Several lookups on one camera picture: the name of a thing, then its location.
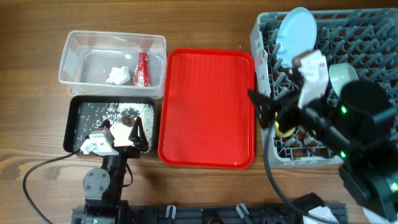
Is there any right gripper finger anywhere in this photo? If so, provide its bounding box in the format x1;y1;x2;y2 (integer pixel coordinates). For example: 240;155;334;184
287;68;305;96
248;90;280;129

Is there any white rice pile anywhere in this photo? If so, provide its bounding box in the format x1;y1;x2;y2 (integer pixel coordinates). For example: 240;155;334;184
73;102;155;152

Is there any yellow plastic cup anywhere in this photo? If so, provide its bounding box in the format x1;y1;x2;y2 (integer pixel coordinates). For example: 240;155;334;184
274;114;296;138

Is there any brown food scrap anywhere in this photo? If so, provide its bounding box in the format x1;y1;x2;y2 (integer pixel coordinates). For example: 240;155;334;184
121;114;135;127

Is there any mint green bowl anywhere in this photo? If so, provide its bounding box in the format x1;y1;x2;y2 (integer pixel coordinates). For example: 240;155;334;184
329;63;359;96

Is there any large light blue plate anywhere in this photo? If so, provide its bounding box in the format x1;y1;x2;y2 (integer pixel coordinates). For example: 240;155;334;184
275;7;317;68

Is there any white napkin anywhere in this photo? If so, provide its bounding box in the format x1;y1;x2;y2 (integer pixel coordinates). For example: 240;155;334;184
106;66;131;85

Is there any red ketchup packet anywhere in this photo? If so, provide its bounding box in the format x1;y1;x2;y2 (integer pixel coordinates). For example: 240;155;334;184
133;52;150;86

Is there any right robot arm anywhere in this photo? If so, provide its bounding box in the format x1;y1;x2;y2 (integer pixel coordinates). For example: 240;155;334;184
248;68;397;222

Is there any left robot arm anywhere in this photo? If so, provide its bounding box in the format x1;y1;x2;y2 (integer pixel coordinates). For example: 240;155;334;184
72;117;149;224

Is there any black waste tray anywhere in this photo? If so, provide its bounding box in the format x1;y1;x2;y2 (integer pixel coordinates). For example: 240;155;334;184
63;95;158;154

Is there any grey dishwasher rack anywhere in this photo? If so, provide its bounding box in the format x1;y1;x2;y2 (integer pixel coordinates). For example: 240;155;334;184
250;8;397;168

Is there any clear plastic bin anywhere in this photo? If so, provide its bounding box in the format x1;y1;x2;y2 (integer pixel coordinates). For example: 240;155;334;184
58;30;167;99

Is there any red serving tray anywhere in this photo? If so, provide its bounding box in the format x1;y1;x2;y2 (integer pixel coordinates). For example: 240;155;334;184
158;48;255;169

